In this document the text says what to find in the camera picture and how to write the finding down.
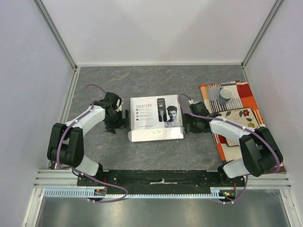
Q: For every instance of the grey slotted cable duct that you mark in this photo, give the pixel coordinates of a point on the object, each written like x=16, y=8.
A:
x=94, y=194

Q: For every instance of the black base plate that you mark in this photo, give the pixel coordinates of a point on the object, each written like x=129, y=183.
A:
x=145, y=178

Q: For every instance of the colourful patchwork cloth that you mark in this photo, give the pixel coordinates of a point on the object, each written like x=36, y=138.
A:
x=241, y=109

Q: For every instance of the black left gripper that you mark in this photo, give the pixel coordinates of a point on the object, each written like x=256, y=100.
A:
x=111, y=128

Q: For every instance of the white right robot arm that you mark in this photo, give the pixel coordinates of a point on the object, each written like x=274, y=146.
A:
x=259, y=151

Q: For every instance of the white box with black tray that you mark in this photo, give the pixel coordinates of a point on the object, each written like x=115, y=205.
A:
x=155, y=118

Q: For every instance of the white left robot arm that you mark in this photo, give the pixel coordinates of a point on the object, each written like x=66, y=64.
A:
x=66, y=144

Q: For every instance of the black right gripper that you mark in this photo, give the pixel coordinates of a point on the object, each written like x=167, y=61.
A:
x=191, y=123

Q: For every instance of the white patterned cup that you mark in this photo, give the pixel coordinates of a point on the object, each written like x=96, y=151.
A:
x=225, y=95

